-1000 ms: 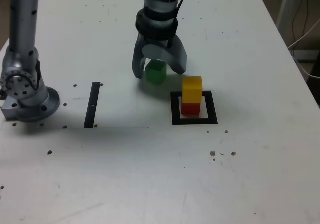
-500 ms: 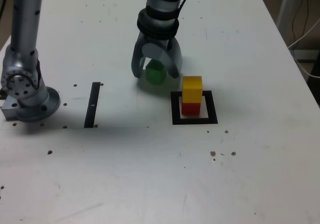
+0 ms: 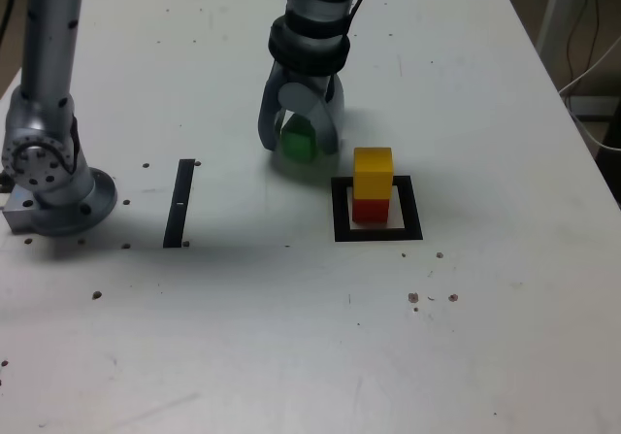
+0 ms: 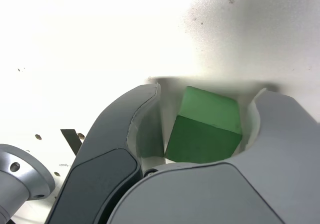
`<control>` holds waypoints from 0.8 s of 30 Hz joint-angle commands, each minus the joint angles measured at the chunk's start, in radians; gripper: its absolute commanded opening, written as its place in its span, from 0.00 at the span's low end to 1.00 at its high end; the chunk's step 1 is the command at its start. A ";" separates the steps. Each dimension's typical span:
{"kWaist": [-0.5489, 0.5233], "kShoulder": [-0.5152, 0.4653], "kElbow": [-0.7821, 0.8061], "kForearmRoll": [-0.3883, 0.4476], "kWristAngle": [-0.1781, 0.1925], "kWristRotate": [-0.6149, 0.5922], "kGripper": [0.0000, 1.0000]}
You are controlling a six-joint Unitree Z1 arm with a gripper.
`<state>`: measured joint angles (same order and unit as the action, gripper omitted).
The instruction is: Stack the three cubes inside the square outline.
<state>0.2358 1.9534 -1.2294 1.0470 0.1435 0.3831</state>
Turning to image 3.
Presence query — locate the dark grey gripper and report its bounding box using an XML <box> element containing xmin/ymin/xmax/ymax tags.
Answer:
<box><xmin>256</xmin><ymin>63</ymin><xmax>347</xmax><ymax>156</ymax></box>

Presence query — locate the green cube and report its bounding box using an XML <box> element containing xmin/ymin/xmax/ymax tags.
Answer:
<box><xmin>279</xmin><ymin>117</ymin><xmax>319</xmax><ymax>163</ymax></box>

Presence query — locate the yellow cube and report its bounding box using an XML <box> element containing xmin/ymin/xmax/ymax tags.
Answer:
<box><xmin>352</xmin><ymin>147</ymin><xmax>394</xmax><ymax>200</ymax></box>

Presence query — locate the red cube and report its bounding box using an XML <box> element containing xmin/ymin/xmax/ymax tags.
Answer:
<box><xmin>351</xmin><ymin>195</ymin><xmax>390</xmax><ymax>225</ymax></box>

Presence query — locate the black tape square outline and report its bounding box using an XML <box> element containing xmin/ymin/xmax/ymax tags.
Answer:
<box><xmin>330</xmin><ymin>175</ymin><xmax>424</xmax><ymax>244</ymax></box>

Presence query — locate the black tape strip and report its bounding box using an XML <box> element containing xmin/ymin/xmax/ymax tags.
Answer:
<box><xmin>162</xmin><ymin>158</ymin><xmax>196</xmax><ymax>250</ymax></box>

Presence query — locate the white post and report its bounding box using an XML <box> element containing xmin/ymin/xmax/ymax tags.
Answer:
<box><xmin>536</xmin><ymin>0</ymin><xmax>581</xmax><ymax>82</ymax></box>

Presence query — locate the white cable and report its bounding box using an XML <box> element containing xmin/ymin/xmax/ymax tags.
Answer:
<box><xmin>560</xmin><ymin>30</ymin><xmax>621</xmax><ymax>152</ymax></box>

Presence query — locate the thin dark cable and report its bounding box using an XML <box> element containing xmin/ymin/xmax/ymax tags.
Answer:
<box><xmin>566</xmin><ymin>0</ymin><xmax>604</xmax><ymax>83</ymax></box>

